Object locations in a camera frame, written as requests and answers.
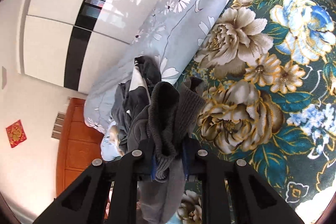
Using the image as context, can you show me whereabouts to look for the dark grey sweatpants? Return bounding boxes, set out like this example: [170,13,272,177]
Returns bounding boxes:
[127,77,205,223]

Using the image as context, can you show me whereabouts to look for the light blue folded garment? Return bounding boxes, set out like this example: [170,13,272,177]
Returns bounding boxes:
[100,121,125,161]

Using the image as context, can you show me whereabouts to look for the dark grey garment pile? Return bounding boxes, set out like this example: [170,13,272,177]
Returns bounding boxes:
[111,56,161,154]

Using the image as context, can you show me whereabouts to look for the grey floral duvet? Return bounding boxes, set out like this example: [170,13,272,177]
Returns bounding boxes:
[84,0,230,134]

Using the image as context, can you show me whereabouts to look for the white and black wardrobe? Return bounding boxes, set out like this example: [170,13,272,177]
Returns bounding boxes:
[22,0,158,94]

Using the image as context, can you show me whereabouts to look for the wall switch panel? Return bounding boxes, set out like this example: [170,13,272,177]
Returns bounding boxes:
[51,113,66,140]

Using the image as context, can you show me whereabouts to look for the red wall decoration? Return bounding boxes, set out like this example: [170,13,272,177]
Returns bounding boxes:
[6,120,27,148]

